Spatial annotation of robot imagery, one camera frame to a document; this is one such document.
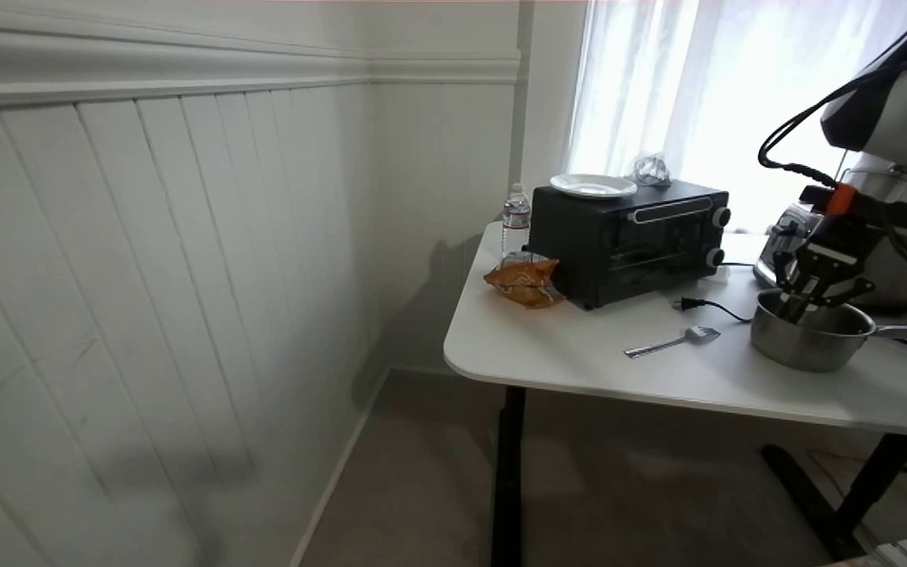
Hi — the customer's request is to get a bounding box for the clear glass cup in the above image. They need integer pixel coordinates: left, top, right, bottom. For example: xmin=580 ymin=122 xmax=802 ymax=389
xmin=630 ymin=150 xmax=673 ymax=196

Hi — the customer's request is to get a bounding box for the black slanted table leg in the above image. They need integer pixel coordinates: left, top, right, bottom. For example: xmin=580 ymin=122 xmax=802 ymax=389
xmin=760 ymin=430 xmax=907 ymax=564

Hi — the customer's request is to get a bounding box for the clear water bottle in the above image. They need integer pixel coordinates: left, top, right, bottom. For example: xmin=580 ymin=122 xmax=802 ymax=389
xmin=496 ymin=183 xmax=531 ymax=254

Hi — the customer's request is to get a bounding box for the silver pot with handle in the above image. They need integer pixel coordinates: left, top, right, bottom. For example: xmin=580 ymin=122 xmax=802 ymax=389
xmin=749 ymin=289 xmax=907 ymax=374

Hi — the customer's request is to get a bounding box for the silver fork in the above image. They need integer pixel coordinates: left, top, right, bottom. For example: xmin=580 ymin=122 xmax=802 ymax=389
xmin=622 ymin=320 xmax=721 ymax=358

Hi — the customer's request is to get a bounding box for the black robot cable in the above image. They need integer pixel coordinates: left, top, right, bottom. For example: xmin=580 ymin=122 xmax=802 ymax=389
xmin=757 ymin=8 xmax=907 ymax=192

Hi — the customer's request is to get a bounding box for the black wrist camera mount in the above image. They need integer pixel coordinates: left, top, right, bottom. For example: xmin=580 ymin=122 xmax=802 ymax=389
xmin=796 ymin=183 xmax=907 ymax=241

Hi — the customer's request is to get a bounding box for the black straight table leg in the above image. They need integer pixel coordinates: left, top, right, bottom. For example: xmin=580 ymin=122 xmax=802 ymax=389
xmin=489 ymin=383 xmax=529 ymax=567

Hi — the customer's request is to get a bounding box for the orange snack bag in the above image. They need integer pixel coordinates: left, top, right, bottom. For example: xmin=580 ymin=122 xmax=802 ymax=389
xmin=483 ymin=252 xmax=565 ymax=313

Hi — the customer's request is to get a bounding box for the black power plug cord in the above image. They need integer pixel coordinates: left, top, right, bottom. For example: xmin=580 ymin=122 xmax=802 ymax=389
xmin=672 ymin=292 xmax=757 ymax=329

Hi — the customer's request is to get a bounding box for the black toaster oven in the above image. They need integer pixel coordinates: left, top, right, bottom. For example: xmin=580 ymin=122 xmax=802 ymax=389
xmin=527 ymin=181 xmax=735 ymax=313

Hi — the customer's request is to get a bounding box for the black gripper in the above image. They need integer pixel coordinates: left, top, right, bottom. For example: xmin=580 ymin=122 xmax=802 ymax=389
xmin=776 ymin=219 xmax=889 ymax=320

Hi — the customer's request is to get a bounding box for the white plate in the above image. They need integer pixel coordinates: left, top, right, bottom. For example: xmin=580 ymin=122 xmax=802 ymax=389
xmin=549 ymin=171 xmax=640 ymax=203

